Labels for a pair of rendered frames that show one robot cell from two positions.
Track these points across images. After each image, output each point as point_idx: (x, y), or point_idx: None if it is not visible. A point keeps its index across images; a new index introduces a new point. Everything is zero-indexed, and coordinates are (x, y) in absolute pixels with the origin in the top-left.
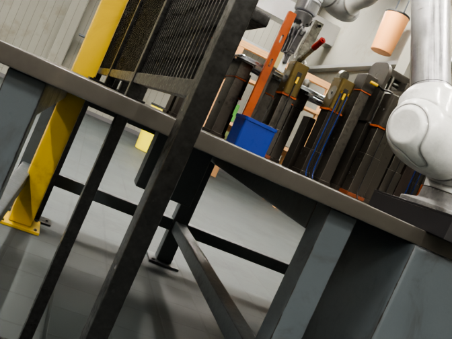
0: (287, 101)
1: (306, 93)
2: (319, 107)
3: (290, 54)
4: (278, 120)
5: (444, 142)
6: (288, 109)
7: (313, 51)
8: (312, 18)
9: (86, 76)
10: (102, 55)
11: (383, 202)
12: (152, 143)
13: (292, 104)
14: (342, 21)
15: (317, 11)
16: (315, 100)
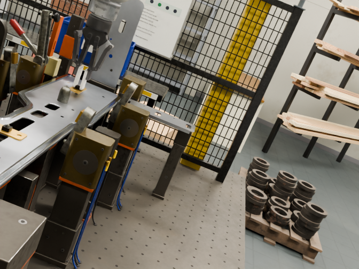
0: (10, 94)
1: (63, 104)
2: (6, 97)
3: (75, 63)
4: (6, 115)
5: None
6: (10, 103)
7: (22, 38)
8: (91, 15)
9: (180, 159)
10: (188, 142)
11: None
12: None
13: (42, 112)
14: (110, 0)
15: (91, 5)
16: (73, 119)
